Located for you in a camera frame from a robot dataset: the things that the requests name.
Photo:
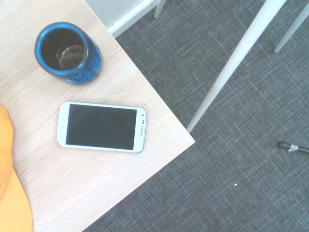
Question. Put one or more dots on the yellow baseball cap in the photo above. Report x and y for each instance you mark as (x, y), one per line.
(9, 183)

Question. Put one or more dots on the white smartphone with black screen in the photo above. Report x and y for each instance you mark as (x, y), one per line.
(101, 125)

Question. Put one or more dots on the blue glazed ceramic cup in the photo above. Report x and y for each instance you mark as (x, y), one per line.
(84, 70)

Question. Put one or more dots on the light wood drawer dresser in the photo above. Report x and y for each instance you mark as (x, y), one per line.
(96, 178)

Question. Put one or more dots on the white metal coat rack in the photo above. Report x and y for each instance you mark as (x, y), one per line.
(231, 65)

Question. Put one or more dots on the white baseboard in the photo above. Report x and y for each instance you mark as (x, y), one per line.
(128, 20)

